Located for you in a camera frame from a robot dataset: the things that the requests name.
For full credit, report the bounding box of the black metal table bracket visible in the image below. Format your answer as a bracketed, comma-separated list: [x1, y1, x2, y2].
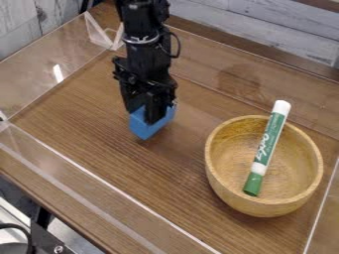
[31, 224, 77, 254]

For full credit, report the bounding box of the brown wooden bowl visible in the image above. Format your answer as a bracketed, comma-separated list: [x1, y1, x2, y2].
[204, 115, 324, 217]

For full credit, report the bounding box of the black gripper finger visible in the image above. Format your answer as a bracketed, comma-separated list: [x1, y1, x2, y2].
[119, 81, 147, 113]
[144, 92, 168, 125]

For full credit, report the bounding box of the black cable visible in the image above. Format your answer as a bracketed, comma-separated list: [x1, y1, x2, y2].
[0, 221, 35, 254]

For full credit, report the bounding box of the blue foam block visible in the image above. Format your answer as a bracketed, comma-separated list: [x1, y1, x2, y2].
[128, 107, 176, 140]

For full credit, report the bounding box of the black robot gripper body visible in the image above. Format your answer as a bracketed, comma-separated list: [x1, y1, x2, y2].
[111, 34, 179, 107]

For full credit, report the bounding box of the clear acrylic corner bracket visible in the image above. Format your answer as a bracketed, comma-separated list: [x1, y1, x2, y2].
[84, 12, 124, 52]

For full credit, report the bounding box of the green dry erase marker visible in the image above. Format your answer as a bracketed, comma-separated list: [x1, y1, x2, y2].
[243, 100, 291, 196]

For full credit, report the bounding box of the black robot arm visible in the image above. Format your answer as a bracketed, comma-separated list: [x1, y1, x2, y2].
[112, 0, 182, 125]

